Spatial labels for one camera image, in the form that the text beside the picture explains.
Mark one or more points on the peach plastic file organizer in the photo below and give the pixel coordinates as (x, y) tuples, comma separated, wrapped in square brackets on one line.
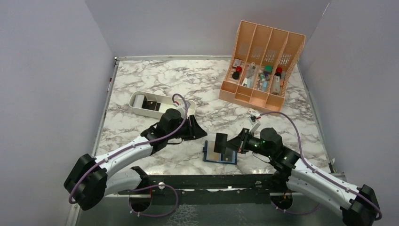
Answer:
[(262, 62)]

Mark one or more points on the black VIP card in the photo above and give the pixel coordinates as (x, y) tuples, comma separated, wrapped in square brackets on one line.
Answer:
[(152, 105), (228, 156)]

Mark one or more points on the grey packaged item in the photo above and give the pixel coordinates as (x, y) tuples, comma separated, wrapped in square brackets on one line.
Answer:
[(249, 75)]

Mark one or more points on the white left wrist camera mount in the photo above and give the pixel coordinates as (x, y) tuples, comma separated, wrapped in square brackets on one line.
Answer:
[(182, 107)]

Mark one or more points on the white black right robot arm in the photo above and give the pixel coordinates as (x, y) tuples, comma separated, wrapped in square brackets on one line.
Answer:
[(358, 206)]

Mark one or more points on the black bottle red cap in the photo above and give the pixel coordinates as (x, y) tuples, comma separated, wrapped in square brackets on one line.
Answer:
[(236, 73)]

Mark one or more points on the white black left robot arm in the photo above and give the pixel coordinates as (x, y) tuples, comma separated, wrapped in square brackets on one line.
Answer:
[(115, 165)]

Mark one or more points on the black metal base rail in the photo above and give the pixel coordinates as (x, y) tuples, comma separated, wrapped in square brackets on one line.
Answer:
[(164, 190)]

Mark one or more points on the blue leather card holder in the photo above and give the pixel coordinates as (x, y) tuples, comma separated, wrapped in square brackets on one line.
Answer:
[(221, 162)]

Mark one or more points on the plain black card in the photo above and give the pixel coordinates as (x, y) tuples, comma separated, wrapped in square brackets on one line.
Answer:
[(220, 143)]

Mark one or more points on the gold credit card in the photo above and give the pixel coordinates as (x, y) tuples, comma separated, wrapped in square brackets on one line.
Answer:
[(211, 155)]

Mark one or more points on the white plastic tray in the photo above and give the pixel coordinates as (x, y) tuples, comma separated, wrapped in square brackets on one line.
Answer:
[(166, 103)]

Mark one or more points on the white card in tray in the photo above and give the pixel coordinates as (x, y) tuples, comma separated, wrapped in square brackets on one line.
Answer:
[(140, 101)]

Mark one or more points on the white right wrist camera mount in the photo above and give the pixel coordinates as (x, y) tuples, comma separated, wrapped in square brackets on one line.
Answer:
[(254, 120)]

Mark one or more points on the red capped dark bottle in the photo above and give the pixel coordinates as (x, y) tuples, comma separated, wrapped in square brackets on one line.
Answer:
[(275, 87)]

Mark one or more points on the green capped bottle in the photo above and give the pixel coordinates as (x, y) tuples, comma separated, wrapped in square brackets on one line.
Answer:
[(264, 78)]

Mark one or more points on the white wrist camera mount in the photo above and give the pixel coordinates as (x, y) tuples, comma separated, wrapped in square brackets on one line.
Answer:
[(182, 107), (254, 120)]

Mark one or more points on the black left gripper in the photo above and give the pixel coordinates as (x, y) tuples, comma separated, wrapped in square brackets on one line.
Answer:
[(195, 131)]

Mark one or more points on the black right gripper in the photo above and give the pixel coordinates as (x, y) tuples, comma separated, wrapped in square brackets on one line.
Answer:
[(240, 140)]

